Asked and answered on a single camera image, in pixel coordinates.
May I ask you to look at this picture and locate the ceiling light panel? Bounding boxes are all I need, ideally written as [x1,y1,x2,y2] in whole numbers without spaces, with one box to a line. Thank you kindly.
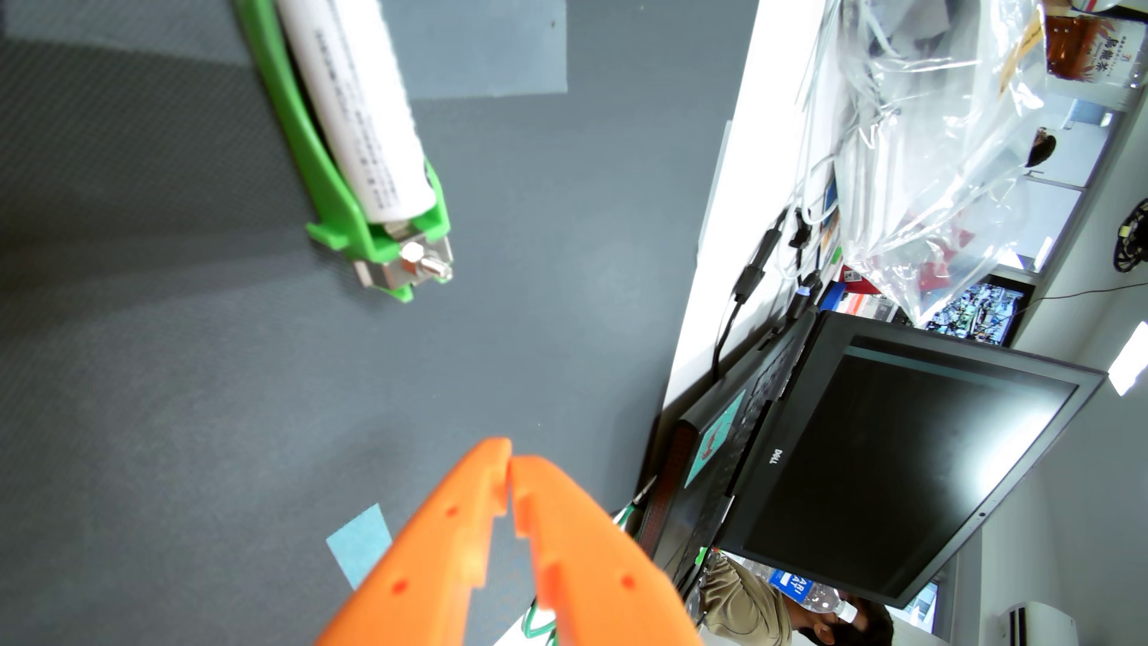
[1107,321,1148,398]

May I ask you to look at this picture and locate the green battery holder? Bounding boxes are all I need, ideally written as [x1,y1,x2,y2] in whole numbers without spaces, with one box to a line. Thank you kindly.
[231,0,455,303]

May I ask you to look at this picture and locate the green cable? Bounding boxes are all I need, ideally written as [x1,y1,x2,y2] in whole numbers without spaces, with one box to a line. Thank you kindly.
[523,502,640,642]

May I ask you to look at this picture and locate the blue label water bottle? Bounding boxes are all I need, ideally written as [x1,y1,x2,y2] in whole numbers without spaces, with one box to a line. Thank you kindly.
[770,569,860,624]

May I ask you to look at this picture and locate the white air conditioner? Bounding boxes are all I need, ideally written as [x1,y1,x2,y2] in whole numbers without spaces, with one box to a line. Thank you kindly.
[1000,601,1080,646]

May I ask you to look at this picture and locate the clear plastic bag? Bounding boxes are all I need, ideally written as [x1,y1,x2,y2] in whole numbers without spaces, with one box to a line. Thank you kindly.
[834,0,1051,326]

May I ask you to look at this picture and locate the seated person with mask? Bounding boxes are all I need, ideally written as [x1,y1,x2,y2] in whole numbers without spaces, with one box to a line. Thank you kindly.
[695,551,896,646]

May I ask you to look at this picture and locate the black Dell laptop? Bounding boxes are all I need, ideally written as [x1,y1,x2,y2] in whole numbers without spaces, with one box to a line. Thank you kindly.
[632,309,1109,610]

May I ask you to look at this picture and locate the black cable with adapter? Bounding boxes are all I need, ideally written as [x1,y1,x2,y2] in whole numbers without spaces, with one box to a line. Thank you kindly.
[711,206,790,382]

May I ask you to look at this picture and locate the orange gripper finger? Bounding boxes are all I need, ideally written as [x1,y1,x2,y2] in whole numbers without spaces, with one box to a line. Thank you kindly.
[510,455,706,646]
[316,437,513,646]

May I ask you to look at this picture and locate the white cylindrical battery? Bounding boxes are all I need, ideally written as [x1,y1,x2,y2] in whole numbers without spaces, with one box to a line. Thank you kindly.
[273,0,438,226]

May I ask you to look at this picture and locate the brown printed package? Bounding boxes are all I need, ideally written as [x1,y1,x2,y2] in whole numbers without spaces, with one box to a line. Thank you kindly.
[1043,4,1148,88]

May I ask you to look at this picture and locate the coiled black cable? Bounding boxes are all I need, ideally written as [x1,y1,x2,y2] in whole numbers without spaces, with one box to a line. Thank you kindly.
[1113,199,1148,273]

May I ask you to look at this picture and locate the grey tape strip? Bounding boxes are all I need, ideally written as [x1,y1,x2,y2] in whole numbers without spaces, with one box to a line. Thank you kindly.
[0,0,569,98]

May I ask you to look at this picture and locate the small colourful display screen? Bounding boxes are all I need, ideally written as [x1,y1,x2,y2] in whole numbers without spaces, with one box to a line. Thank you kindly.
[924,278,1033,346]

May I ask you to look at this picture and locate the light blue tape patch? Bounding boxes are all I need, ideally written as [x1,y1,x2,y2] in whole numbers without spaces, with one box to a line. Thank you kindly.
[325,503,394,590]

